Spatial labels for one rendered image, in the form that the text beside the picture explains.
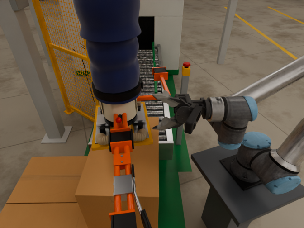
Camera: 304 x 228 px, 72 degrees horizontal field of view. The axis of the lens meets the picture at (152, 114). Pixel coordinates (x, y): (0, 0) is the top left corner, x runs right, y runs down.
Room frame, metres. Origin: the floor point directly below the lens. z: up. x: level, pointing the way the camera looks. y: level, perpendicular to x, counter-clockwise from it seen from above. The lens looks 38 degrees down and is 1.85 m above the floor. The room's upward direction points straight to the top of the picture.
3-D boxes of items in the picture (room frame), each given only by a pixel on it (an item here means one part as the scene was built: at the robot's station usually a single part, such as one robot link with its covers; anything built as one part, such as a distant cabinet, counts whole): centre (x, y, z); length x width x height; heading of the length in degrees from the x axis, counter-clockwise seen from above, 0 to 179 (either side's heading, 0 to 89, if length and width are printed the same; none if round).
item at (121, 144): (0.61, 0.13, 1.24); 0.10 x 0.08 x 0.06; 99
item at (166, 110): (2.39, -0.14, 0.50); 2.31 x 0.05 x 0.19; 1
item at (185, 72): (1.79, -0.32, 0.50); 0.07 x 0.07 x 1.00; 1
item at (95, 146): (0.84, 0.26, 1.14); 0.34 x 0.10 x 0.05; 9
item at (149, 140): (0.87, 0.07, 1.14); 0.34 x 0.10 x 0.05; 9
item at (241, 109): (0.61, -0.31, 1.40); 0.12 x 0.09 x 0.10; 92
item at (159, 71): (1.19, -0.05, 1.24); 0.09 x 0.08 x 0.05; 99
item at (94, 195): (0.84, 0.16, 0.74); 0.60 x 0.40 x 0.40; 179
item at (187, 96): (0.61, -0.14, 1.40); 0.12 x 0.09 x 0.08; 92
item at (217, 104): (0.61, -0.22, 1.40); 0.09 x 0.05 x 0.10; 2
